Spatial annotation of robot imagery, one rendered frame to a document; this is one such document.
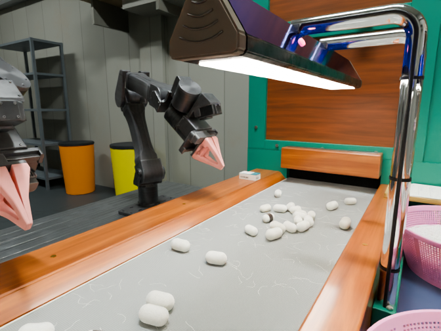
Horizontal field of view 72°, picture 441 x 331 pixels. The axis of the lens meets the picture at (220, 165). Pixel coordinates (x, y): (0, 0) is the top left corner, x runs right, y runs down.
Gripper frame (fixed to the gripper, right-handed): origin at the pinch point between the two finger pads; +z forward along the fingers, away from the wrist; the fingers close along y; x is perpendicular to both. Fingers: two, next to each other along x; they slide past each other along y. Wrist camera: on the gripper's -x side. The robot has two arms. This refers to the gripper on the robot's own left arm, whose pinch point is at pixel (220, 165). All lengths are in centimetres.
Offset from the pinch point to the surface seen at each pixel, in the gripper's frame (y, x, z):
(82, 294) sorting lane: -39.0, 6.9, 9.7
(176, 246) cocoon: -22.6, 4.1, 11.0
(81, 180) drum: 132, 232, -166
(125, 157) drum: 124, 148, -122
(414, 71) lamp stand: -14.9, -38.6, 17.2
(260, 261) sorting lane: -17.2, -3.9, 22.3
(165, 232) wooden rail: -19.3, 8.0, 6.5
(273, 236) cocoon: -9.1, -4.0, 20.5
